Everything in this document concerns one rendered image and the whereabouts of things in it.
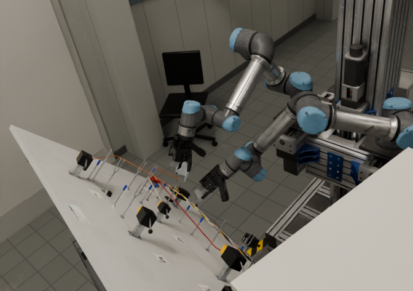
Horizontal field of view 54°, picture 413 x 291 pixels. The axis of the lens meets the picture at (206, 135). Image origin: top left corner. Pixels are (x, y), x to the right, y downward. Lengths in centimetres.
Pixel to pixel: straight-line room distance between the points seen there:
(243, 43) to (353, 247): 130
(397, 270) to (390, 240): 6
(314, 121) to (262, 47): 40
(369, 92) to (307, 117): 58
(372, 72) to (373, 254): 148
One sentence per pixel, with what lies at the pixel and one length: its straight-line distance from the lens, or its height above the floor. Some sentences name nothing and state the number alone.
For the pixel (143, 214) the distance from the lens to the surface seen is 129.
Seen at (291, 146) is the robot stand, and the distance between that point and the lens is 220.
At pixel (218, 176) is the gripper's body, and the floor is 117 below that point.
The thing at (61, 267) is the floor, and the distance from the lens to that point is 344.
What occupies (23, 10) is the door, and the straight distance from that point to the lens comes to 336.
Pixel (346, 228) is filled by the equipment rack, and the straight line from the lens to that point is 80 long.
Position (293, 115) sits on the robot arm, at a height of 140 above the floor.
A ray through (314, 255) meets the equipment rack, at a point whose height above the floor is 185.
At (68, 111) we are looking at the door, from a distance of 369.
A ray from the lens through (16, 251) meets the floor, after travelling 376.
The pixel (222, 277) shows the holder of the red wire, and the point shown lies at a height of 126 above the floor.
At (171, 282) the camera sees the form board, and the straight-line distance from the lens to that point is 120.
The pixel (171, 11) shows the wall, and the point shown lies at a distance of 426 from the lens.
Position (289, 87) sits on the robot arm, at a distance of 219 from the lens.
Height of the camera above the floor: 245
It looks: 36 degrees down
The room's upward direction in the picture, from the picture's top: 10 degrees counter-clockwise
